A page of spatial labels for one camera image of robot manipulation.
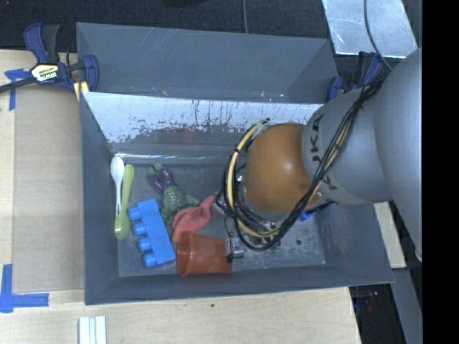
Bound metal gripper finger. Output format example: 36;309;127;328
214;191;231;215
226;235;246;264

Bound orange clear plastic cup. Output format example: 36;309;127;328
175;230;232;278

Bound red cloth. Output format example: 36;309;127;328
171;194;218;244

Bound green and purple toy figure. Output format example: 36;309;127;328
147;162;201;226

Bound blue toy building brick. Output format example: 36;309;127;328
127;198;177;269

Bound light green plastic spoon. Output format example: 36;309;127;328
113;163;136;241

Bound white plastic spoon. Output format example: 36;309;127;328
110;156;126;216

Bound grey metal bin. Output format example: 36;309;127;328
75;21;396;306

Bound flat brown cardboard board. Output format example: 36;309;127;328
12;84;87;294

